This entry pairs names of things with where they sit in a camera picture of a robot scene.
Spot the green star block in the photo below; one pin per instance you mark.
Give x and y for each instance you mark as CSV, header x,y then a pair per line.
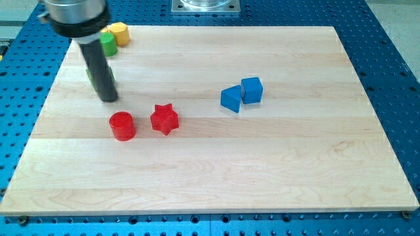
x,y
92,81

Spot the yellow hexagon block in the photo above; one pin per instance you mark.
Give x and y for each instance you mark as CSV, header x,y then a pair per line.
x,y
120,31

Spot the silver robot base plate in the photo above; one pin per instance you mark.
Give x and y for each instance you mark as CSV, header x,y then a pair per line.
x,y
205,7

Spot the wooden board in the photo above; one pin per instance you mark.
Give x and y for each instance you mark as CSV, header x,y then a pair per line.
x,y
313,142

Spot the small yellow block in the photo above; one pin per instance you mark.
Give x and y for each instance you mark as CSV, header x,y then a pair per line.
x,y
104,30

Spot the green cylinder block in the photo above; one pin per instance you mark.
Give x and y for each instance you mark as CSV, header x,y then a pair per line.
x,y
108,43

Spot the blue triangle block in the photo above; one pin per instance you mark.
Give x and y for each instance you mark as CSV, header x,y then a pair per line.
x,y
231,98

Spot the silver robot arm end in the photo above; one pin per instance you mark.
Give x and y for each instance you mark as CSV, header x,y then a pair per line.
x,y
80,20

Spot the red cylinder block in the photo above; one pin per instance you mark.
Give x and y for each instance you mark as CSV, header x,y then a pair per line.
x,y
122,126

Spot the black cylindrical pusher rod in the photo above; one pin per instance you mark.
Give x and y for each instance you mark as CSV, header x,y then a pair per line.
x,y
96,63

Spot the blue cube block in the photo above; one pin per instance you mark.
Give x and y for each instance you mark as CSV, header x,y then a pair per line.
x,y
251,90

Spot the red star block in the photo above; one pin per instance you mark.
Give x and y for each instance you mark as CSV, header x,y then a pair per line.
x,y
164,118

